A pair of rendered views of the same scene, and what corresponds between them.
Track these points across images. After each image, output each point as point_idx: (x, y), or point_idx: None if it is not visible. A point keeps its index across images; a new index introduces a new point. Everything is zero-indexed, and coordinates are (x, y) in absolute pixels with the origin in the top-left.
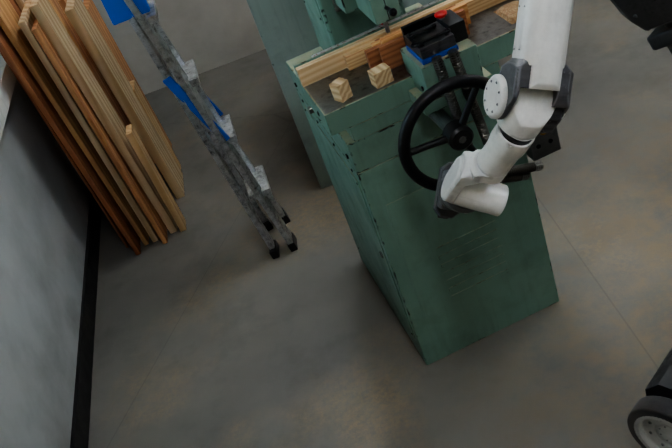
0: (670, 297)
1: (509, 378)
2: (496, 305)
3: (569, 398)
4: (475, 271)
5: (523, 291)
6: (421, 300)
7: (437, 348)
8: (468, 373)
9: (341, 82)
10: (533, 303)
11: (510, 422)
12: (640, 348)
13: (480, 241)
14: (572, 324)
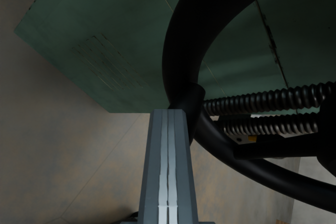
0: (127, 175)
1: (22, 108)
2: (85, 81)
3: (16, 165)
4: (99, 69)
5: (104, 97)
6: (47, 21)
7: (29, 39)
8: (16, 72)
9: None
10: (100, 101)
11: None
12: (84, 183)
13: (126, 73)
14: (92, 130)
